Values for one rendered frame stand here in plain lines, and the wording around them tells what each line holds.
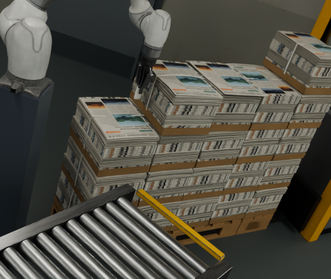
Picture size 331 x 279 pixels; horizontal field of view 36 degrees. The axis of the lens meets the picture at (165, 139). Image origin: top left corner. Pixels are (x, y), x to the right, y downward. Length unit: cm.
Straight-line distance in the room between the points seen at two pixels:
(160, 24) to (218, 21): 245
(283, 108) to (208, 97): 59
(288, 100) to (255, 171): 50
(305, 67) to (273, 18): 184
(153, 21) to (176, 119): 47
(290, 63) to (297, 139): 47
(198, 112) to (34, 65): 83
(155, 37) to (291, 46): 98
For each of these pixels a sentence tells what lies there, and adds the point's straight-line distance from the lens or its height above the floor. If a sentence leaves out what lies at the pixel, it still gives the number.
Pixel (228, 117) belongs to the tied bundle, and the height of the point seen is 92.
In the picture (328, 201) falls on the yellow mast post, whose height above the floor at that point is 35.
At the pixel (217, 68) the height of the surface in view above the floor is 107.
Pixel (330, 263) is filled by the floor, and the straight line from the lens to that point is 364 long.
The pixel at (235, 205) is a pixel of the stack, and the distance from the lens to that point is 317.
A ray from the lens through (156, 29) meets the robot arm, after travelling 230.
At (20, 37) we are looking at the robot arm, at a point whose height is 122.
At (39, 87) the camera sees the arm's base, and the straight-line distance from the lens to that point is 214.
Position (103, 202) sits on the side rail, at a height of 80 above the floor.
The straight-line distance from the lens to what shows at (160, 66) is 258.
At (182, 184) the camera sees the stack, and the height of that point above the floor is 50.
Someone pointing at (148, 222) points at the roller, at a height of 80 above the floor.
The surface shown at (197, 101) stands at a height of 103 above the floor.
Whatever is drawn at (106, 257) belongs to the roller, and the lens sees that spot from 174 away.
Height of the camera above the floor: 199
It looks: 29 degrees down
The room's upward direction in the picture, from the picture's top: 19 degrees clockwise
